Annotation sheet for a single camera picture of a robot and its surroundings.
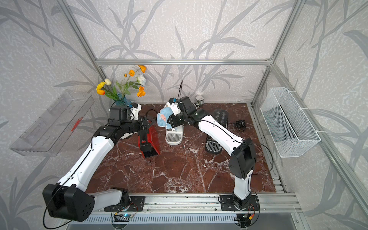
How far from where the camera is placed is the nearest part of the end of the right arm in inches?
23.1

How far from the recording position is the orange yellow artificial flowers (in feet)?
3.05

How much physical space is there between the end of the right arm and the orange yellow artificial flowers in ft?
1.24
